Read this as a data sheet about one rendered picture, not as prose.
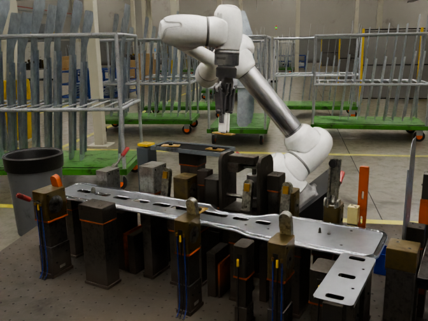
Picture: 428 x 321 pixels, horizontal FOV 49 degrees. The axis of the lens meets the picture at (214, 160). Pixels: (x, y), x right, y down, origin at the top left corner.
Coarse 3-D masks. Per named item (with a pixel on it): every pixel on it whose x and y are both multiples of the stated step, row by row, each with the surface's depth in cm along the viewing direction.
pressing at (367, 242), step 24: (72, 192) 204; (120, 192) 203; (144, 192) 201; (168, 216) 175; (216, 216) 173; (240, 216) 172; (264, 216) 172; (264, 240) 153; (312, 240) 150; (336, 240) 150; (360, 240) 149; (384, 240) 150
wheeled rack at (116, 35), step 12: (0, 36) 508; (12, 36) 507; (24, 36) 506; (36, 36) 506; (48, 36) 505; (60, 36) 504; (72, 36) 504; (84, 36) 503; (96, 36) 593; (108, 36) 592; (120, 36) 521; (132, 36) 570; (120, 84) 513; (120, 96) 516; (0, 108) 529; (12, 108) 527; (24, 108) 526; (36, 108) 525; (48, 108) 524; (60, 108) 523; (72, 108) 522; (84, 108) 521; (96, 108) 520; (108, 108) 519; (120, 108) 518; (120, 120) 521; (120, 132) 525; (96, 156) 594; (108, 156) 593; (132, 156) 591; (0, 168) 547; (72, 168) 541; (84, 168) 540; (96, 168) 539; (120, 168) 537; (132, 168) 561; (120, 180) 543
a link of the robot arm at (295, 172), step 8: (280, 160) 226; (288, 160) 226; (296, 160) 227; (280, 168) 224; (288, 168) 225; (296, 168) 226; (304, 168) 227; (288, 176) 225; (296, 176) 225; (304, 176) 228; (296, 184) 225; (304, 184) 228
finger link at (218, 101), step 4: (220, 88) 166; (216, 92) 168; (220, 92) 167; (216, 96) 168; (220, 96) 167; (216, 100) 169; (220, 100) 168; (216, 104) 169; (220, 104) 168; (216, 108) 170; (220, 108) 169; (220, 112) 170
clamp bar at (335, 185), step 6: (330, 162) 162; (336, 162) 162; (330, 168) 165; (336, 168) 165; (330, 174) 165; (336, 174) 165; (330, 180) 165; (336, 180) 164; (330, 186) 166; (336, 186) 164; (330, 192) 167; (336, 192) 165; (330, 198) 168; (336, 198) 165
